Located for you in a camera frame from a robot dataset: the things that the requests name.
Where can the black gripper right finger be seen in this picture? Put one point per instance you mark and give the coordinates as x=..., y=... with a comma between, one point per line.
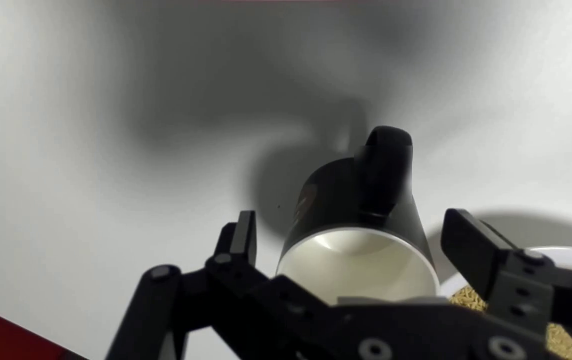
x=493, y=257

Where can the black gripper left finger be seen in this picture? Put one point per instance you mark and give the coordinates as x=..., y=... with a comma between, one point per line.
x=167, y=300

